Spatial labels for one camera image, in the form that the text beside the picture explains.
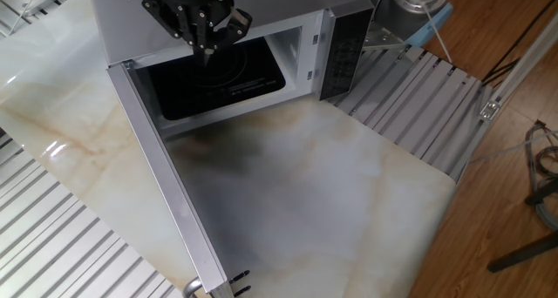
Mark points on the silver black microwave door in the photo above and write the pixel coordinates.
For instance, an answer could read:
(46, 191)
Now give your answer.
(174, 193)

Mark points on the silver mounting plate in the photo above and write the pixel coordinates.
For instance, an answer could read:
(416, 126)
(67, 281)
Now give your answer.
(383, 43)

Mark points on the glossy marble pattern mat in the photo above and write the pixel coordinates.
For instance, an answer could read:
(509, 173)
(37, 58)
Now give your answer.
(305, 202)

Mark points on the white zip tie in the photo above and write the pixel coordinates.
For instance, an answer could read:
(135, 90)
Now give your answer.
(438, 34)

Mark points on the black furniture leg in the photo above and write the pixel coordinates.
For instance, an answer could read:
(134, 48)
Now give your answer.
(523, 252)

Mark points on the aluminium frame beam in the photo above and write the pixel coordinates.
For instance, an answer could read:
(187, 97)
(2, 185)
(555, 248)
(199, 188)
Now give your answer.
(523, 58)

